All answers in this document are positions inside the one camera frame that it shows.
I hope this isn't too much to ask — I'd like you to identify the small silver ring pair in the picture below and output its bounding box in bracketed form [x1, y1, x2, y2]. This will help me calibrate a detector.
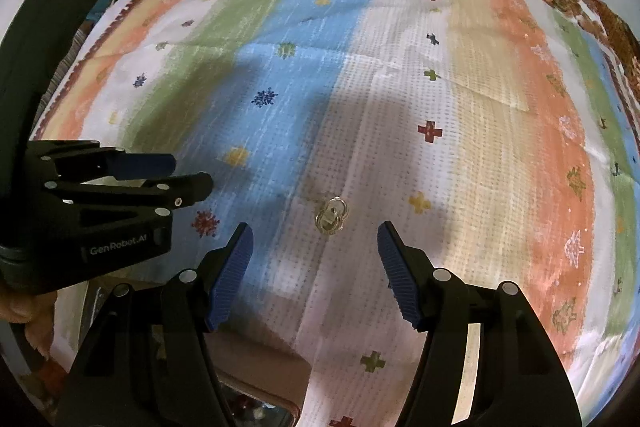
[313, 195, 350, 237]

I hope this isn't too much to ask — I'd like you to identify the silver metal tin box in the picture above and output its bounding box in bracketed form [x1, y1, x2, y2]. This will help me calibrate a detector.
[205, 325, 304, 426]

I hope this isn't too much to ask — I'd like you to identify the person's left hand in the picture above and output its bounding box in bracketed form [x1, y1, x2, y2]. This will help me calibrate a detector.
[0, 287, 58, 360]

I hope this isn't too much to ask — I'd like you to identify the striped colourful cloth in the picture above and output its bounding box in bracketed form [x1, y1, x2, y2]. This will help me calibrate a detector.
[35, 0, 639, 426]

